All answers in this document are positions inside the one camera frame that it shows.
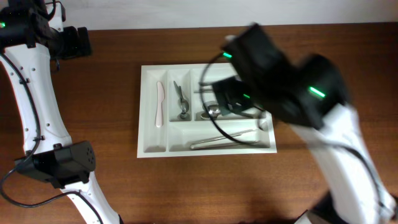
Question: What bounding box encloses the white plastic cutlery tray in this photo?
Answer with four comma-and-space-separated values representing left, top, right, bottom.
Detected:
137, 63, 277, 158

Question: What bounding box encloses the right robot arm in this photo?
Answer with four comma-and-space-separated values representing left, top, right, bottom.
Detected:
213, 23, 397, 223

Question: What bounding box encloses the pink plastic knife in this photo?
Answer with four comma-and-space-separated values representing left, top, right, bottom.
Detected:
155, 82, 165, 128

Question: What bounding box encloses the metal fork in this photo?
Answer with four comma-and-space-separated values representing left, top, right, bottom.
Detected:
198, 82, 215, 87
194, 89, 214, 93

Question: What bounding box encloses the metal tablespoon farther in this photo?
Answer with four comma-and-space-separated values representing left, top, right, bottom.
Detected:
198, 101, 267, 121

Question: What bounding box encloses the metal chopstick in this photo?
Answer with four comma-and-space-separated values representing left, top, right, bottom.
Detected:
190, 142, 241, 151
190, 129, 256, 146

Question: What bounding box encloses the metal tablespoon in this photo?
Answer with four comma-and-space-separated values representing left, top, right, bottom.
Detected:
200, 107, 233, 120

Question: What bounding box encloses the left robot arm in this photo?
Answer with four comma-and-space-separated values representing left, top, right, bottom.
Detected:
1, 1, 122, 223

